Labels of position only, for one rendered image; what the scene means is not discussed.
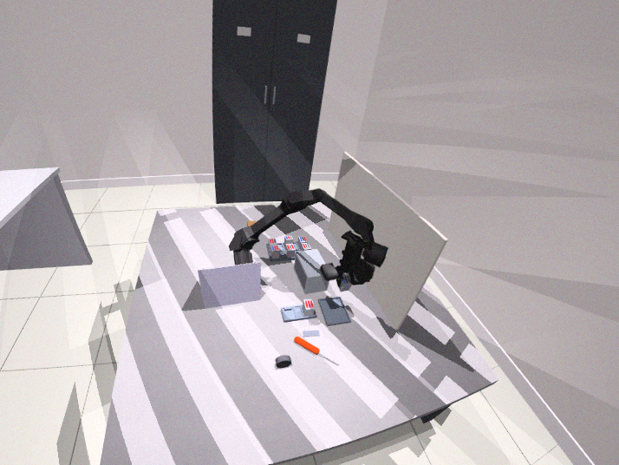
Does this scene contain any orange-handled screwdriver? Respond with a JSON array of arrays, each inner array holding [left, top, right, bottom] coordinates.
[[295, 337, 340, 365]]

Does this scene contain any grey flat panel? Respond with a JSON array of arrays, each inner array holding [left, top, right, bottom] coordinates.
[[328, 152, 448, 330]]

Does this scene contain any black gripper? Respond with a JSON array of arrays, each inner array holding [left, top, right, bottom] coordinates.
[[320, 250, 375, 287]]

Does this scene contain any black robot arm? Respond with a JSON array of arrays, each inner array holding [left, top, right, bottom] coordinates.
[[228, 188, 388, 285]]

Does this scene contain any dark grey short cylinder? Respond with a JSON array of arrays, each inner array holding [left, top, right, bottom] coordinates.
[[275, 355, 291, 368]]

